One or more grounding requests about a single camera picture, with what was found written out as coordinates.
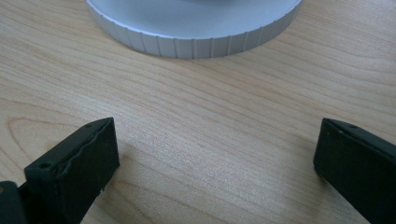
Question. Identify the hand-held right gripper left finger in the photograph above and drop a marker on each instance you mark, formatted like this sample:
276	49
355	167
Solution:
77	168

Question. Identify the round white ridged base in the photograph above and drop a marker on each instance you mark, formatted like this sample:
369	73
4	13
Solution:
193	21

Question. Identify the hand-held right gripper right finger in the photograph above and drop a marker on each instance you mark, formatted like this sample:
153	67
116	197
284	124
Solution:
358	168

